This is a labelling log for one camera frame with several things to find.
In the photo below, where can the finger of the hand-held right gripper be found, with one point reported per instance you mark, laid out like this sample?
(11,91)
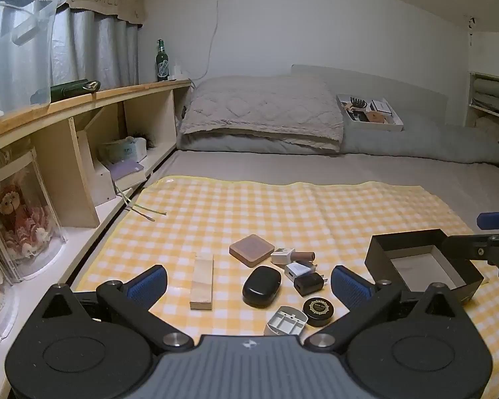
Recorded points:
(497,218)
(470,247)

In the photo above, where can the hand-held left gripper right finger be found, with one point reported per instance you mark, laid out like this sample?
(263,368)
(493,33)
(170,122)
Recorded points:
(349,289)

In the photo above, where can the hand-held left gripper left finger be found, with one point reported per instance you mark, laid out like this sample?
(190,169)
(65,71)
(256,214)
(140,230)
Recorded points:
(147,286)

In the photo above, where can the black box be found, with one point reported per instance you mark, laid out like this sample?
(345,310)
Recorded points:
(424,266)

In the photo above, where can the light wooden block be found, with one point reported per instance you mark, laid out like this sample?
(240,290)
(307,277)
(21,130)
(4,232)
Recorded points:
(202,282)

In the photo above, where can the white charger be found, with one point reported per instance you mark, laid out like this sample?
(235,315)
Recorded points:
(296,270)

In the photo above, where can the grey plastic shell part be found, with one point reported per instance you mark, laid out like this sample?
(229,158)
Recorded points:
(285,323)

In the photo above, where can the small white printed carton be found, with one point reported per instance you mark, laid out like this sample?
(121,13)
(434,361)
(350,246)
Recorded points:
(282,256)

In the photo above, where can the brown square carved block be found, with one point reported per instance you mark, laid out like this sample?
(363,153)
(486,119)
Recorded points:
(251,250)

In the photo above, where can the black round tin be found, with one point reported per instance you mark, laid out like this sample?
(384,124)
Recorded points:
(318,311)

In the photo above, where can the black charger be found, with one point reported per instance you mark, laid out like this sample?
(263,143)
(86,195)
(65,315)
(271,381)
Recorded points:
(309,285)

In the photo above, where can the brown tube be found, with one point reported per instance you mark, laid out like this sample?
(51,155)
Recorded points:
(304,255)

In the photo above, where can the green bookmark ribbons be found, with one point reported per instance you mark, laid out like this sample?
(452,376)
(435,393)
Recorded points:
(143,212)

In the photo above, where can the black oval case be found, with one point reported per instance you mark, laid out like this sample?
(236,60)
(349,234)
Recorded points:
(262,286)

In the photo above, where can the grey folded duvet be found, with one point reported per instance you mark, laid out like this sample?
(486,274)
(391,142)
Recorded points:
(424,141)

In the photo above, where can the purple book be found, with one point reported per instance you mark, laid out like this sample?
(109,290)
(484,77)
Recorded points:
(127,172)

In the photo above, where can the yellow checked mat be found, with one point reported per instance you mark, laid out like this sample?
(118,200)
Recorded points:
(233,208)

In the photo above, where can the closet shelves with bedding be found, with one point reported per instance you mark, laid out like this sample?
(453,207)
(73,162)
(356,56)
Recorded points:
(492,99)

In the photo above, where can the light wooden bookend box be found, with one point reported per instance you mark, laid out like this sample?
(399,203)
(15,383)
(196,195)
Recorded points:
(95,174)

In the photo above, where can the clear display case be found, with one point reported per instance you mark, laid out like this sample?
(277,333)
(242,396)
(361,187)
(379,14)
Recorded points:
(45,199)

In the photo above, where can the tissue box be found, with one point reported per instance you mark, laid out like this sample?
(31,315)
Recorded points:
(124,149)

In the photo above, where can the doll with orange hair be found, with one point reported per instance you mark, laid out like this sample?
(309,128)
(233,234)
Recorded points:
(18,220)

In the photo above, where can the grey headboard cushion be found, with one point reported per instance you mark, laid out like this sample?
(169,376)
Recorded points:
(416,95)

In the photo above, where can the wooden shelf unit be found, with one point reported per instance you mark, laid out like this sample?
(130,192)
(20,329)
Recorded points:
(54,158)

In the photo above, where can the white tray box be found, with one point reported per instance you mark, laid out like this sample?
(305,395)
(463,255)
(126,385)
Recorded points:
(370,112)

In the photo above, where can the grey quilted pillow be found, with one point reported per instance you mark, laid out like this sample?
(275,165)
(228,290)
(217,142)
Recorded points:
(262,108)

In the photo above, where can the dark green pouch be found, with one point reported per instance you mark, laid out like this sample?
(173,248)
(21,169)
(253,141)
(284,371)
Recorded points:
(68,88)

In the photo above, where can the green glass bottle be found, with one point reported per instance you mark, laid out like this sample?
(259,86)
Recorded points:
(162,64)

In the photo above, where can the grey curtain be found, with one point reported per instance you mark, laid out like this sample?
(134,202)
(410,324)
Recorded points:
(95,50)

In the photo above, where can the clear plastic storage container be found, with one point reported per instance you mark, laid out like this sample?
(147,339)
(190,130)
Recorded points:
(16,50)

